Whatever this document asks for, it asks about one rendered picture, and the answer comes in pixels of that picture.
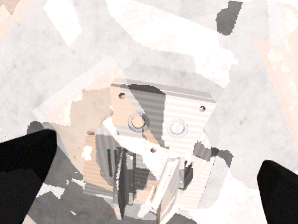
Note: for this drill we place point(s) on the white plate with holes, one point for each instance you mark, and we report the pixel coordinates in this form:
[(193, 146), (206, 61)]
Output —
[(161, 109)]

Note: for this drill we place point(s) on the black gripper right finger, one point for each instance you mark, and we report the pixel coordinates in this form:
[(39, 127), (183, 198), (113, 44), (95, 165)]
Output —
[(278, 188)]

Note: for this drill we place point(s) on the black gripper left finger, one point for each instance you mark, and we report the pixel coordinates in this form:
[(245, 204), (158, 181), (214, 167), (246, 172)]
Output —
[(24, 164)]

